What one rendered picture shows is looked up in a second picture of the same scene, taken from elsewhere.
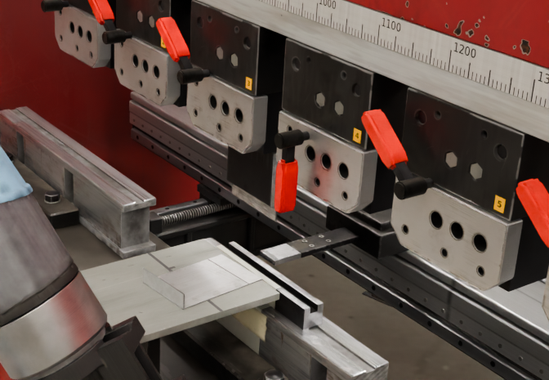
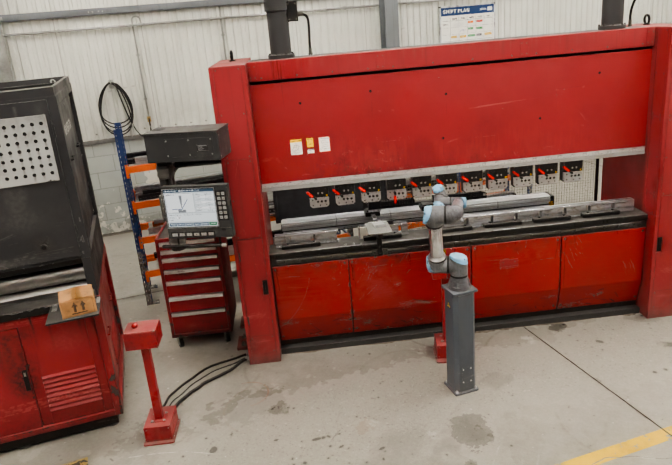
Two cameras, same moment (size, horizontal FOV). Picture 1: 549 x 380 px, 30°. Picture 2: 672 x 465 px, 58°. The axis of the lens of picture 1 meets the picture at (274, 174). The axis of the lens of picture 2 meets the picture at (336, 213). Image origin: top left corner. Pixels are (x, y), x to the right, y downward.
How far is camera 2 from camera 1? 4.20 m
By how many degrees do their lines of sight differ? 52
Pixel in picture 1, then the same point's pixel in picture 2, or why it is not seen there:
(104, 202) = (329, 233)
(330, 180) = (400, 195)
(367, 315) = not seen: hidden behind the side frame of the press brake
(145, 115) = (290, 226)
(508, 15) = (426, 163)
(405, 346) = not seen: hidden behind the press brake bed
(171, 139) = (301, 227)
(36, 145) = (297, 235)
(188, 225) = not seen: hidden behind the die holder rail
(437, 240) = (421, 193)
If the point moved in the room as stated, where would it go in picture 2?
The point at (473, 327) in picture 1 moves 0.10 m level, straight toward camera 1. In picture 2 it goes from (396, 217) to (406, 219)
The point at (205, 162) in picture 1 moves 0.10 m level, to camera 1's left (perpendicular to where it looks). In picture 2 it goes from (316, 226) to (309, 229)
